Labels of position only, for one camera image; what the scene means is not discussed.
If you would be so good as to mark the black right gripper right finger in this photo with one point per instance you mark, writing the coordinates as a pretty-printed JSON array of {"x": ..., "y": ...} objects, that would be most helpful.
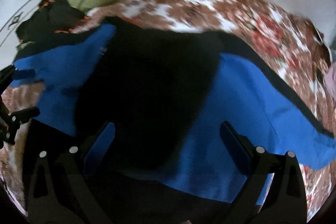
[{"x": 274, "y": 191}]

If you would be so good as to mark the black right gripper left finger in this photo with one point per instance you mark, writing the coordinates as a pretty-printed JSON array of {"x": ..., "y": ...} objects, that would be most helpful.
[{"x": 60, "y": 186}]

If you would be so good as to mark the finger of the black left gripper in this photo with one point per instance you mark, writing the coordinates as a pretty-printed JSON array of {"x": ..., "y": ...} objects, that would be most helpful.
[{"x": 11, "y": 122}]

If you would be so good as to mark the blue and black sweatshirt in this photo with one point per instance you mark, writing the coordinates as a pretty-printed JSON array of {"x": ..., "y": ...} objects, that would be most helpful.
[{"x": 167, "y": 94}]

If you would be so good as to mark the pink cloth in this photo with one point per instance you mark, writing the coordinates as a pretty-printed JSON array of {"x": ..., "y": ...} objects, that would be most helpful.
[{"x": 330, "y": 80}]

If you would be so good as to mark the brown floral fleece blanket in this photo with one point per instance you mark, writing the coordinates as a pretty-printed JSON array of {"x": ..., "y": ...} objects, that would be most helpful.
[{"x": 286, "y": 42}]

